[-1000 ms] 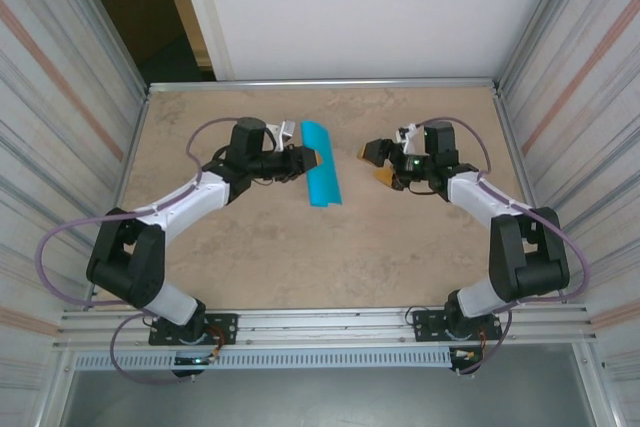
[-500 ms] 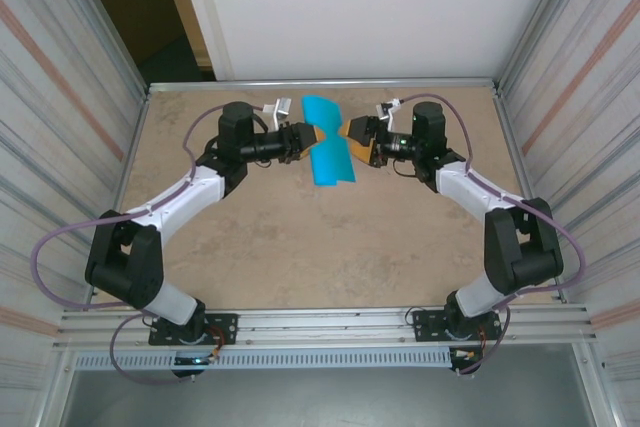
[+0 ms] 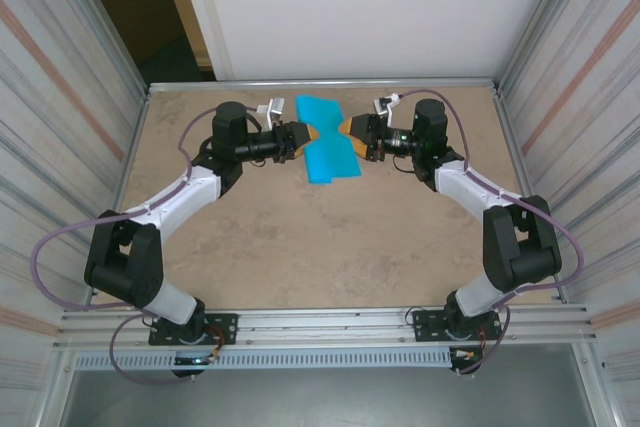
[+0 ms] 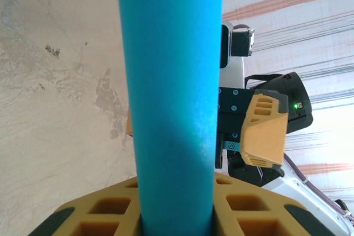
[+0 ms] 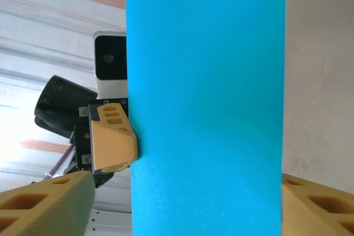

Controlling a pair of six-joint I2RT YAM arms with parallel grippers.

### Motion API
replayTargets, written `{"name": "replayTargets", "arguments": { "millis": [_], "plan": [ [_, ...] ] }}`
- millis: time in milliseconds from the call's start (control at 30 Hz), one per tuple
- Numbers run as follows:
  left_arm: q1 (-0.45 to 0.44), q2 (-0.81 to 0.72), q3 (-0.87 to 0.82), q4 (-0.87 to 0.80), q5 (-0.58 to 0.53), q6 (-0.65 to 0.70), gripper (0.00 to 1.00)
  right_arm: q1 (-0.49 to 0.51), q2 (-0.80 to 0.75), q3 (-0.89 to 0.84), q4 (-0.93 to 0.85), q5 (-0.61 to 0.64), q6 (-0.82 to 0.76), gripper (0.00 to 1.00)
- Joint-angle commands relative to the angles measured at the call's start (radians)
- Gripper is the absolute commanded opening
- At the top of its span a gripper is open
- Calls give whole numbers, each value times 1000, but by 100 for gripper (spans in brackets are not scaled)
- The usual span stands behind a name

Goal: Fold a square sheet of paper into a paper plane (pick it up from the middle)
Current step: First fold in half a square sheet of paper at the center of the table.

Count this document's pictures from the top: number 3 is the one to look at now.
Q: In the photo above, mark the blue square paper sheet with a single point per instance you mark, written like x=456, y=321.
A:
x=330, y=162

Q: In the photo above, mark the corrugated translucent side panel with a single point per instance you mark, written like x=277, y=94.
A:
x=50, y=122
x=590, y=122

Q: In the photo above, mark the black electronics board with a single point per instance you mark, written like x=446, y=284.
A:
x=467, y=364
x=187, y=373

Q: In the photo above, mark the aluminium table edge rail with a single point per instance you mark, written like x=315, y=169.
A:
x=325, y=84

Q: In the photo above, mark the aluminium table side rail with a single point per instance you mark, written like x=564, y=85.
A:
x=138, y=122
x=506, y=122

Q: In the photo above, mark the beige door frame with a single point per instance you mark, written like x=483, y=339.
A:
x=186, y=12

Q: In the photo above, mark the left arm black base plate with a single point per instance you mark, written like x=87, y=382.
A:
x=225, y=322

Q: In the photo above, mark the long aluminium mounting rail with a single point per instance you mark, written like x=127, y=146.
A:
x=325, y=329

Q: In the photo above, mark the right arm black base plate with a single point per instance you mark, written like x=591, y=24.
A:
x=425, y=327

